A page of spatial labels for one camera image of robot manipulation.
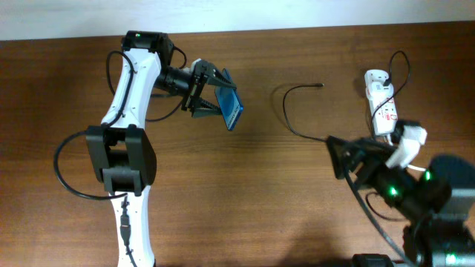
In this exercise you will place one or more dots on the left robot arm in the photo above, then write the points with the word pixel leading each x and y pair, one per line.
pixel 122 156

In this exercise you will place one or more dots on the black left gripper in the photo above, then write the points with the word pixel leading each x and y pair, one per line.
pixel 197 87

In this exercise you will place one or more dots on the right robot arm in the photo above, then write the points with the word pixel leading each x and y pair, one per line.
pixel 436 204

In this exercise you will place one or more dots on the blue-screen Samsung smartphone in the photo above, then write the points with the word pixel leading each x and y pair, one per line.
pixel 230 105

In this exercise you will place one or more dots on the white USB charger adapter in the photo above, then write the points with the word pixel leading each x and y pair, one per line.
pixel 376 90

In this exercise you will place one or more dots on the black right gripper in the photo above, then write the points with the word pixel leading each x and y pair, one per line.
pixel 372 167

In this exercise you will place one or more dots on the white power strip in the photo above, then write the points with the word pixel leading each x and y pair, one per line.
pixel 384 115

